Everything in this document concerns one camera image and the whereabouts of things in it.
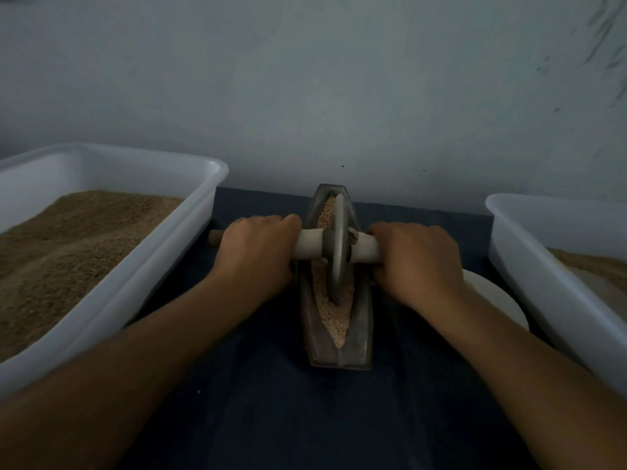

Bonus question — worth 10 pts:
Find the person's right hand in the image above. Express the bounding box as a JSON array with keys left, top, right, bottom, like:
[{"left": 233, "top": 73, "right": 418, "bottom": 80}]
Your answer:
[{"left": 369, "top": 222, "right": 468, "bottom": 311}]

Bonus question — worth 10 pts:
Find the person's left hand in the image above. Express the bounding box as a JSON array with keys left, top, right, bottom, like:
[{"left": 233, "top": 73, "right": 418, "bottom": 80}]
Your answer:
[{"left": 208, "top": 214, "right": 304, "bottom": 304}]

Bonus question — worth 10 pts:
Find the metal grinding wheel with handle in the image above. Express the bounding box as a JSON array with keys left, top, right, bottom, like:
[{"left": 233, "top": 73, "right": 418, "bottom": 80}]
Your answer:
[{"left": 208, "top": 193, "right": 382, "bottom": 300}]

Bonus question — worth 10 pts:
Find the boat-shaped metal grinding trough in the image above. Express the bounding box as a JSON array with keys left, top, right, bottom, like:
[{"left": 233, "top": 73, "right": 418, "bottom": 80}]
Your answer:
[{"left": 300, "top": 183, "right": 374, "bottom": 370}]

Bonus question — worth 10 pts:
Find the large brown grain heap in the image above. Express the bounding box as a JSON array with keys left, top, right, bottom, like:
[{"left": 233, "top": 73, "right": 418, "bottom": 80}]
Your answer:
[
  {"left": 0, "top": 191, "right": 186, "bottom": 363},
  {"left": 549, "top": 248, "right": 627, "bottom": 294}
]

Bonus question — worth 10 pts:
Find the person's left forearm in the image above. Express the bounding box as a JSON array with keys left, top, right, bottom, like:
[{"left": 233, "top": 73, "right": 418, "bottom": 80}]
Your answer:
[{"left": 0, "top": 274, "right": 266, "bottom": 470}]

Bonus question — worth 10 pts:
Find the person's right forearm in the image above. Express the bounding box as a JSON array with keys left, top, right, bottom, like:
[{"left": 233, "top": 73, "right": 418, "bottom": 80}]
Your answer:
[{"left": 423, "top": 287, "right": 627, "bottom": 470}]

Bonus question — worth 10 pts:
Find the white round plate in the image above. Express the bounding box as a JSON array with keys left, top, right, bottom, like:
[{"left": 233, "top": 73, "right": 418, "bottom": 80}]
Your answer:
[{"left": 462, "top": 268, "right": 530, "bottom": 332}]

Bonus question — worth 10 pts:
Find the white plastic tub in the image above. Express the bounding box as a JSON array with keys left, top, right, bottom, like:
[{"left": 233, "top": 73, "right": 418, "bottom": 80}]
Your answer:
[
  {"left": 485, "top": 193, "right": 627, "bottom": 398},
  {"left": 0, "top": 142, "right": 229, "bottom": 402}
]

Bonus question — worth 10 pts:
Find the dark blue table cloth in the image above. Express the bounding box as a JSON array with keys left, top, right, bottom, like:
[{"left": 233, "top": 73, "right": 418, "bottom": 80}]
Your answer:
[{"left": 118, "top": 187, "right": 545, "bottom": 470}]

